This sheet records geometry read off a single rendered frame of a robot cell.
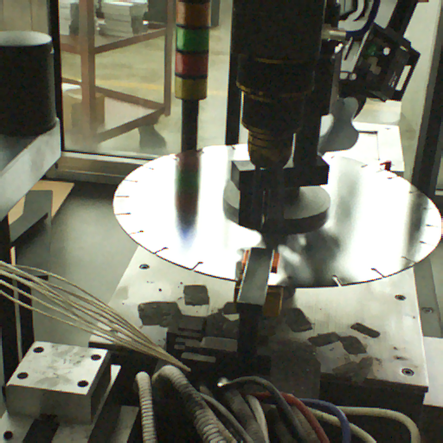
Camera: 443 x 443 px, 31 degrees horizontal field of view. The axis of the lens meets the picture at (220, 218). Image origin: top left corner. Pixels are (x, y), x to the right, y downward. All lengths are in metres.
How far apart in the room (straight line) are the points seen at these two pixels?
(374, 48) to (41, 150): 0.33
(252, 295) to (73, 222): 0.66
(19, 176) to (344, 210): 0.33
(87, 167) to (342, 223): 0.65
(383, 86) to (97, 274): 0.48
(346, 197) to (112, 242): 0.43
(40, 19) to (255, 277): 0.77
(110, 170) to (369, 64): 0.65
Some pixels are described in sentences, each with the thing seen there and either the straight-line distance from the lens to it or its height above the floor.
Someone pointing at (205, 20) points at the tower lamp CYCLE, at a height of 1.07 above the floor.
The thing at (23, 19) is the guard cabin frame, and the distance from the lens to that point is 1.31.
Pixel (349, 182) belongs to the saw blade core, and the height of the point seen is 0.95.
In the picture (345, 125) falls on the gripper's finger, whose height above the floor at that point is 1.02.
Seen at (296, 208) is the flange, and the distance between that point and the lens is 0.78.
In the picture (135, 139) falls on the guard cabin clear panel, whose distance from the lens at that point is 1.33.
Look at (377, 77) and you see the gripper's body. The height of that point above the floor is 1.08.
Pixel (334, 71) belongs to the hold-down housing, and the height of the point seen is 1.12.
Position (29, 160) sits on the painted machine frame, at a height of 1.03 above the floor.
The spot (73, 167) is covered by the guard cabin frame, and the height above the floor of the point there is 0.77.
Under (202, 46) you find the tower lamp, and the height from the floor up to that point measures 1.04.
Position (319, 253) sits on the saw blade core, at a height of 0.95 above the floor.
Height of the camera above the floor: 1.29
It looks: 26 degrees down
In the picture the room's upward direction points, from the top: 3 degrees clockwise
